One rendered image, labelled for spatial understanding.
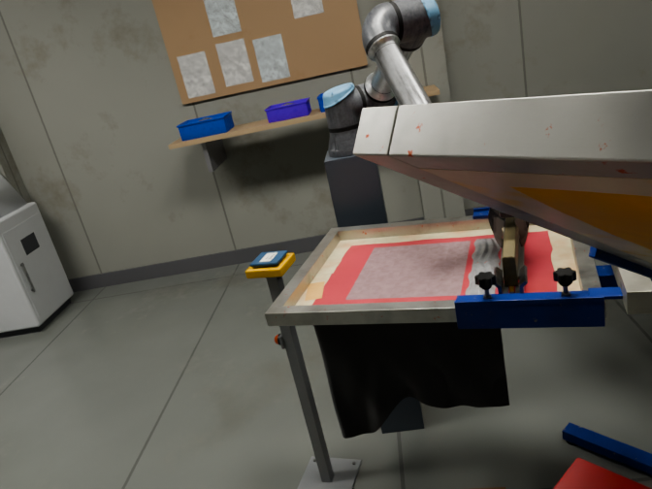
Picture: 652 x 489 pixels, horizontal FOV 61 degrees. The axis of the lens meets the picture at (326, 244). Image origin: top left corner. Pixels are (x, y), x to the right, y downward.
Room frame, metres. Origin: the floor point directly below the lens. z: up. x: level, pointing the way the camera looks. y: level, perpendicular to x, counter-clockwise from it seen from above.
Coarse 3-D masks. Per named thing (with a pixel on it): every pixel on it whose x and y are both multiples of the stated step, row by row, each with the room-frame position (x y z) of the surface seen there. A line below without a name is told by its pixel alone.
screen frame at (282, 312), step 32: (384, 224) 1.73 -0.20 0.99; (416, 224) 1.67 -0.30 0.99; (448, 224) 1.63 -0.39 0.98; (480, 224) 1.59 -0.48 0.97; (320, 256) 1.59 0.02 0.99; (576, 256) 1.21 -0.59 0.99; (288, 288) 1.40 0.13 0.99; (288, 320) 1.26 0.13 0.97; (320, 320) 1.22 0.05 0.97; (352, 320) 1.19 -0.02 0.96; (384, 320) 1.16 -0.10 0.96; (416, 320) 1.13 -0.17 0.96; (448, 320) 1.10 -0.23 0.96
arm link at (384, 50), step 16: (368, 16) 1.64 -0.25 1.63; (384, 16) 1.61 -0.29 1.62; (368, 32) 1.60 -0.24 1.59; (384, 32) 1.58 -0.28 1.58; (368, 48) 1.59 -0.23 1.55; (384, 48) 1.56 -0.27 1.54; (384, 64) 1.54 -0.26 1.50; (400, 64) 1.52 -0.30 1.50; (400, 80) 1.49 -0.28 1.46; (416, 80) 1.49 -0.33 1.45; (400, 96) 1.47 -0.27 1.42; (416, 96) 1.45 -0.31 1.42
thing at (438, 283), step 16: (352, 272) 1.49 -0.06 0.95; (368, 272) 1.47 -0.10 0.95; (384, 272) 1.44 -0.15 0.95; (400, 272) 1.42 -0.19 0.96; (416, 272) 1.39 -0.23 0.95; (432, 272) 1.37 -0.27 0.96; (448, 272) 1.35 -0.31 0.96; (464, 272) 1.33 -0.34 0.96; (528, 272) 1.25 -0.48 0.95; (544, 272) 1.23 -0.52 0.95; (336, 288) 1.41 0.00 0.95; (352, 288) 1.38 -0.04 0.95; (368, 288) 1.36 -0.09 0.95; (384, 288) 1.34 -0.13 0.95; (400, 288) 1.32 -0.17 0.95; (416, 288) 1.30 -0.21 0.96; (432, 288) 1.28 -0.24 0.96; (448, 288) 1.26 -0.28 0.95; (464, 288) 1.24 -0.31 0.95; (496, 288) 1.20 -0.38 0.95; (528, 288) 1.17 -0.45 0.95; (544, 288) 1.15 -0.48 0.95; (320, 304) 1.33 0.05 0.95; (336, 304) 1.31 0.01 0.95
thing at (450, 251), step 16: (432, 240) 1.60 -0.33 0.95; (448, 240) 1.57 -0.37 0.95; (464, 240) 1.54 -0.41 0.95; (528, 240) 1.44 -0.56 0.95; (544, 240) 1.41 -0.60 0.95; (352, 256) 1.61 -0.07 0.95; (368, 256) 1.58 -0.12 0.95; (384, 256) 1.55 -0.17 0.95; (400, 256) 1.52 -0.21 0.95; (416, 256) 1.50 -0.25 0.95; (432, 256) 1.47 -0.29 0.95; (448, 256) 1.45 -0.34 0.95; (464, 256) 1.43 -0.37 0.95; (528, 256) 1.34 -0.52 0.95; (544, 256) 1.31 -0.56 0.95; (336, 272) 1.52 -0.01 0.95
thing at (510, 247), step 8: (512, 224) 1.33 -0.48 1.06; (512, 232) 1.28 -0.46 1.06; (504, 240) 1.25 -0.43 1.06; (512, 240) 1.23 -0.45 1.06; (504, 248) 1.20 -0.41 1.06; (512, 248) 1.18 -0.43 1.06; (504, 256) 1.15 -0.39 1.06; (512, 256) 1.14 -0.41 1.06; (504, 264) 1.15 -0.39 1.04; (512, 264) 1.14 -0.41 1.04; (504, 272) 1.15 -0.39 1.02; (512, 272) 1.14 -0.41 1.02; (512, 280) 1.14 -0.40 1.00
